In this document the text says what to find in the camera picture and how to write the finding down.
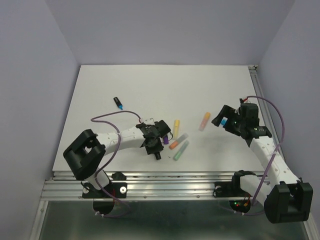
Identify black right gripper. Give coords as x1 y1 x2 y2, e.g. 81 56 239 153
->
210 104 245 136

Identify blue pen cap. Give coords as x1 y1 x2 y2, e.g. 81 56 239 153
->
220 117 228 126

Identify black highlighter purple tip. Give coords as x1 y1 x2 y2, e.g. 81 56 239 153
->
163 135 169 145

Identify pastel green highlighter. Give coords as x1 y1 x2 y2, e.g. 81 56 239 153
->
173 140 190 161

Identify black highlighter blue tip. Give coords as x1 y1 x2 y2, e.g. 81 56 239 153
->
113 97 123 110

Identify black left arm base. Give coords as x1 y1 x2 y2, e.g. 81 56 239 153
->
80 171 128 199

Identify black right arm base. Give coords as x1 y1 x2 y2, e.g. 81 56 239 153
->
213 181 249 198

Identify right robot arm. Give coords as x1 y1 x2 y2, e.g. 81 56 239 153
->
212 102 313 224

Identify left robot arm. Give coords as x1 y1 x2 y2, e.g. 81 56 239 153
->
63 120 171 199

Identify pastel pink orange highlighter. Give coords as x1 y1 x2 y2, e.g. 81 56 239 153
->
198 112 211 131

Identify pastel yellow highlighter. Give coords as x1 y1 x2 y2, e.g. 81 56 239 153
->
172 119 180 140

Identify aluminium right side rail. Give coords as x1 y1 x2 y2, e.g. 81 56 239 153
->
248 65 279 145

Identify aluminium rail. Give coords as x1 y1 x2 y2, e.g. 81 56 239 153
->
40 171 234 201
248 65 279 145

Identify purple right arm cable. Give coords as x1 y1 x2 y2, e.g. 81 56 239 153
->
233 95 286 216

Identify aluminium front rail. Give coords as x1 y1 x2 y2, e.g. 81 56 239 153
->
40 171 234 201

